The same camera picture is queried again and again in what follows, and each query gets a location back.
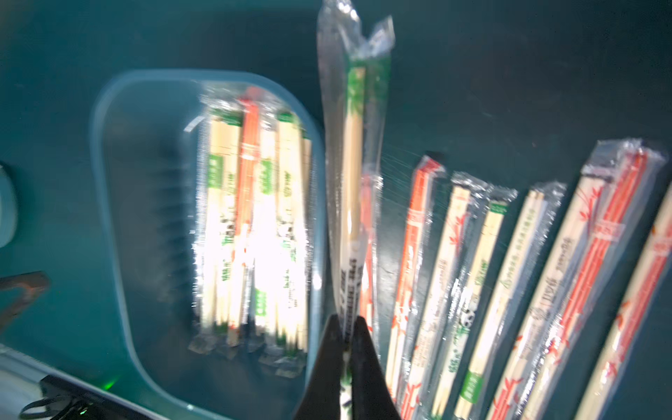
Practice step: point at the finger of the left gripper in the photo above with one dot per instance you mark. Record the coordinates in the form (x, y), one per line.
(31, 286)

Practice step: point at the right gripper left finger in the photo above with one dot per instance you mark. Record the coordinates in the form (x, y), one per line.
(321, 399)

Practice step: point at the chopsticks green label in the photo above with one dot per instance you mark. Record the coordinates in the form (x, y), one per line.
(536, 216)

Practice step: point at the green print chopsticks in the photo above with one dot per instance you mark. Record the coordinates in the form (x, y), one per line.
(354, 79)

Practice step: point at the red striped chopsticks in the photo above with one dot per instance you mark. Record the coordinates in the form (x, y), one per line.
(417, 217)

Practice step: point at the chopsticks red print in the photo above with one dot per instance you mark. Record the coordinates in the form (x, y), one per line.
(431, 308)

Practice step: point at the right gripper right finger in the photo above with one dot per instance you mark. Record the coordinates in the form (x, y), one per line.
(370, 396)

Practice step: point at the chopsticks pair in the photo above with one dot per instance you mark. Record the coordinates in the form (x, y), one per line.
(652, 265)

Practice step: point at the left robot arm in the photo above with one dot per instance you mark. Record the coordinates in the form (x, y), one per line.
(48, 393)

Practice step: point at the chopsticks red bamboo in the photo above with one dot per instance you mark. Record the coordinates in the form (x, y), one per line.
(608, 200)

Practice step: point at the clear plastic storage box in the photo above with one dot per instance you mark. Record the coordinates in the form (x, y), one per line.
(144, 143)

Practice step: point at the chopsticks bundle in box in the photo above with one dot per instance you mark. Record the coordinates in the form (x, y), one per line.
(252, 243)

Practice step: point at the chopsticks panda print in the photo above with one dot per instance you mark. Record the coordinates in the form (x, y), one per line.
(470, 294)

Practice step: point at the light blue plastic scoop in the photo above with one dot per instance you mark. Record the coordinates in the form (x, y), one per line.
(9, 209)

